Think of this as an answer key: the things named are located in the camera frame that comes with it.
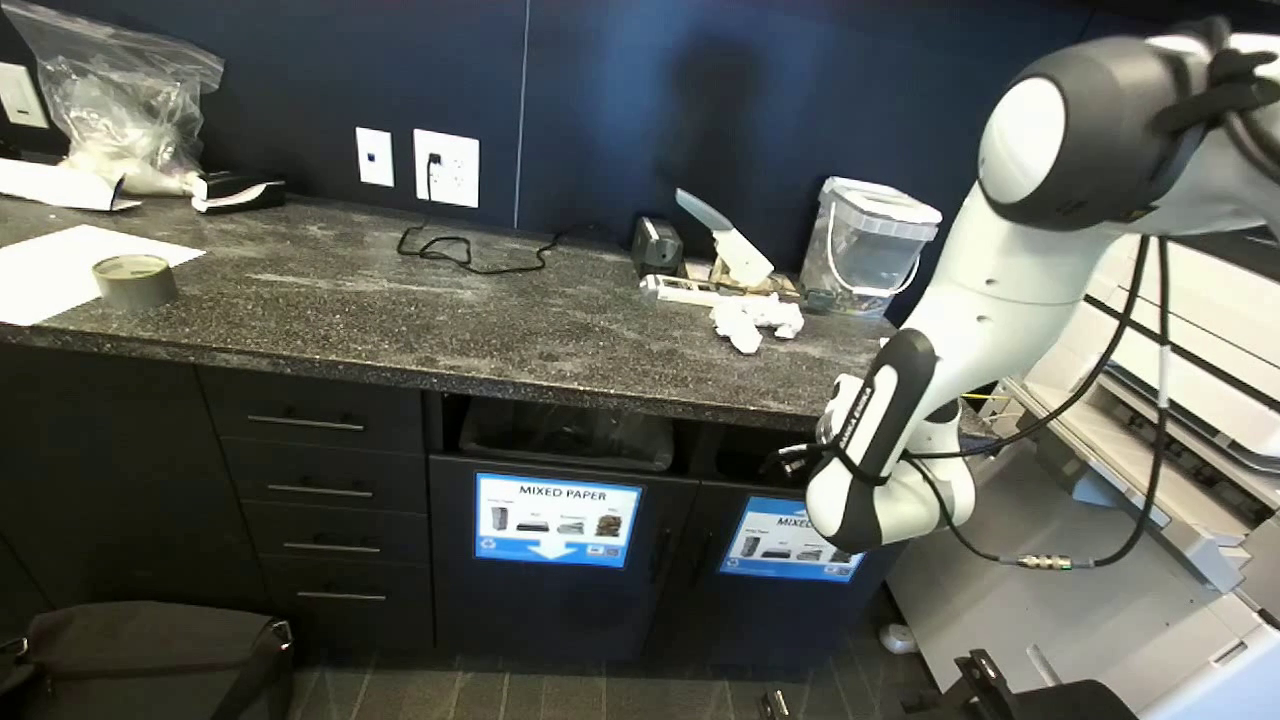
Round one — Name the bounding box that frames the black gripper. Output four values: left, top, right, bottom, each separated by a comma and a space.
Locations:
776, 436, 827, 482

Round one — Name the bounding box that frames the black shoulder bag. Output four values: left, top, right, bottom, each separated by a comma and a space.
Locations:
0, 597, 301, 720

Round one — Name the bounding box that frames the blue sign arrow pointing up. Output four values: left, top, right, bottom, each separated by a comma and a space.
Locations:
717, 494, 865, 590

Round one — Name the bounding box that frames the crumpled white tissue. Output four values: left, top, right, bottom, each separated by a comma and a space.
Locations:
707, 292, 809, 359

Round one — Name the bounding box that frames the clear plastic bucket with lid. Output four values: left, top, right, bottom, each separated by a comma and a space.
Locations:
797, 172, 949, 326

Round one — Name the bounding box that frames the blue sign arrow pointing down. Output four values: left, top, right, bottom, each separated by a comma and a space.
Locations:
473, 470, 648, 577

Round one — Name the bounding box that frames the black floor stand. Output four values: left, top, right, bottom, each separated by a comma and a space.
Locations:
915, 644, 1138, 720

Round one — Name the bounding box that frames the white office printer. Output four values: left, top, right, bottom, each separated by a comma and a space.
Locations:
881, 234, 1280, 720

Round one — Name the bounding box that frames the black and white desk item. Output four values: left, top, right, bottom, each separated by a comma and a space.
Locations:
189, 167, 292, 219

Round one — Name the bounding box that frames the tape roll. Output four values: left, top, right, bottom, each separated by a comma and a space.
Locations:
86, 249, 183, 300

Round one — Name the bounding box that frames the black cabinet with stone counter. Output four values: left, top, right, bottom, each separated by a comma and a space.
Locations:
0, 191, 924, 673

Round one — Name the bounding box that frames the clear plastic bag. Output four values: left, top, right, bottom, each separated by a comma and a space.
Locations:
0, 0, 229, 206

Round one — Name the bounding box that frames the white paper sheet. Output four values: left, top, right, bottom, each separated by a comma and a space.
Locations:
0, 219, 211, 331

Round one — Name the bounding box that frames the white paper stack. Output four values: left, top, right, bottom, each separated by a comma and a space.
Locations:
0, 152, 143, 219

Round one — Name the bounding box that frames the black device white label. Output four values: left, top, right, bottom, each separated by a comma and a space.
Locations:
0, 9, 71, 167

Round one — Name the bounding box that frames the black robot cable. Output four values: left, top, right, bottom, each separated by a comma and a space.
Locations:
904, 234, 1177, 577

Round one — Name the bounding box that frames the black looped cable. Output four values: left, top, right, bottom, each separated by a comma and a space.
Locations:
393, 219, 568, 279

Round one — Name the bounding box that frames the large white wall outlet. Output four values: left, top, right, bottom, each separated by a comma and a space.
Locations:
406, 125, 483, 212

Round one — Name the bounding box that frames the black drawer silver handle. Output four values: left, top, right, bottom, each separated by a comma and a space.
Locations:
236, 509, 437, 577
194, 368, 428, 456
254, 568, 439, 654
217, 445, 432, 522

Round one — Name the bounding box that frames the small white wall plate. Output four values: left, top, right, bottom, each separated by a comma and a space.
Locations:
350, 125, 399, 191

